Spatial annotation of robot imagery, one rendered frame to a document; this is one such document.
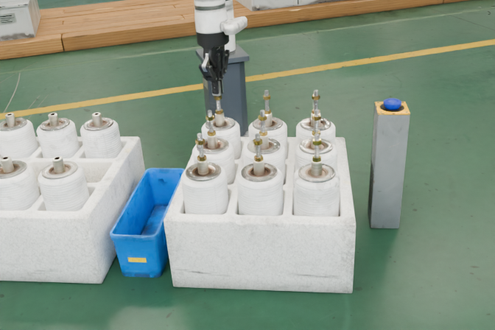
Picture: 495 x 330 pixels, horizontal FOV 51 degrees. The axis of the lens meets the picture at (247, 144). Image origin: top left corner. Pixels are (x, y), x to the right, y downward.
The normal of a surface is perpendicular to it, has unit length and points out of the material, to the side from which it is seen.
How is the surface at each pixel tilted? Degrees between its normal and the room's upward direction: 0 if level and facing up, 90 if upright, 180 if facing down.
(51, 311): 0
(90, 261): 90
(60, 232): 90
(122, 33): 90
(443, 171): 0
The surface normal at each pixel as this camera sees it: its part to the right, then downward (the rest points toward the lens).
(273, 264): -0.11, 0.46
